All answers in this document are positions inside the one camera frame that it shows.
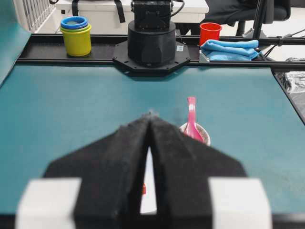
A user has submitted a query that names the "black office chair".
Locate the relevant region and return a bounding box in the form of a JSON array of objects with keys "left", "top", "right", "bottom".
[{"left": 202, "top": 0, "right": 291, "bottom": 26}]

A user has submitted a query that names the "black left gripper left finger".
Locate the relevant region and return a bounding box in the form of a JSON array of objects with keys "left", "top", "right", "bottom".
[{"left": 15, "top": 116, "right": 150, "bottom": 229}]

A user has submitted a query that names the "blue plastic cup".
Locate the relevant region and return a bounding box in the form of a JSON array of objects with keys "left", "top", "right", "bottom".
[{"left": 61, "top": 16, "right": 88, "bottom": 30}]

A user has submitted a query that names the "small red block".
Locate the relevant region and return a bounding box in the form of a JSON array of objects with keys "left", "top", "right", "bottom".
[{"left": 142, "top": 183, "right": 146, "bottom": 195}]

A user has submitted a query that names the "small speckled ceramic dish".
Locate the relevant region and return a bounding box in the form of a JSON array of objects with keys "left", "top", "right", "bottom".
[{"left": 179, "top": 123, "right": 211, "bottom": 146}]

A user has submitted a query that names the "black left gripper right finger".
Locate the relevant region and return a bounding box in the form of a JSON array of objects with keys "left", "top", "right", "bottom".
[{"left": 149, "top": 117, "right": 272, "bottom": 229}]

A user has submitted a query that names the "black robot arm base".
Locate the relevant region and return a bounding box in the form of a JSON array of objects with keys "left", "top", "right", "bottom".
[{"left": 113, "top": 0, "right": 190, "bottom": 73}]

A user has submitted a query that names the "large white bowl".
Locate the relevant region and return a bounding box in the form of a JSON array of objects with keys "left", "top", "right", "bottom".
[{"left": 140, "top": 148, "right": 157, "bottom": 215}]

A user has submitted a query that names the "yellow-green plastic cup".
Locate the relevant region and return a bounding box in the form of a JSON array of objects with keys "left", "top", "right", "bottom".
[{"left": 61, "top": 24, "right": 92, "bottom": 57}]

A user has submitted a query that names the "pink plastic spoon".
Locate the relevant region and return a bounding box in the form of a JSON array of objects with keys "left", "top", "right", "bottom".
[{"left": 184, "top": 96, "right": 203, "bottom": 143}]

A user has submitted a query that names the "black aluminium rail frame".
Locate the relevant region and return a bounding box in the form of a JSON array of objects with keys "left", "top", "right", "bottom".
[{"left": 17, "top": 34, "right": 305, "bottom": 71}]

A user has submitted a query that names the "folded blue towel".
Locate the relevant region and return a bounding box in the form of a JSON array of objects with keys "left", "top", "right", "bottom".
[{"left": 200, "top": 39, "right": 261, "bottom": 61}]

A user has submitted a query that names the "red plastic cup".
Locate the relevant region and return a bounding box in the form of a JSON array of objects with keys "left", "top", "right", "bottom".
[{"left": 199, "top": 22, "right": 222, "bottom": 46}]

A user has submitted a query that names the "white storage box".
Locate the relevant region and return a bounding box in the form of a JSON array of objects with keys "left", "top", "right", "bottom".
[{"left": 56, "top": 0, "right": 209, "bottom": 34}]

